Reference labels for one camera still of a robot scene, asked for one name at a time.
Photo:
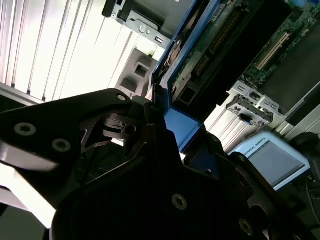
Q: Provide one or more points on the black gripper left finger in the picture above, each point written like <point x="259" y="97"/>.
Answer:
<point x="50" y="120"/>

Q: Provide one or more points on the hard disk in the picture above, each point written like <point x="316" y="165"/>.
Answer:
<point x="183" y="125"/>

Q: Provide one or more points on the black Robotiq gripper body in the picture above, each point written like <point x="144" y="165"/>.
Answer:
<point x="125" y="212"/>

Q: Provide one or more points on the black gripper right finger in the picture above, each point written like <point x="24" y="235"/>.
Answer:
<point x="262" y="200"/>

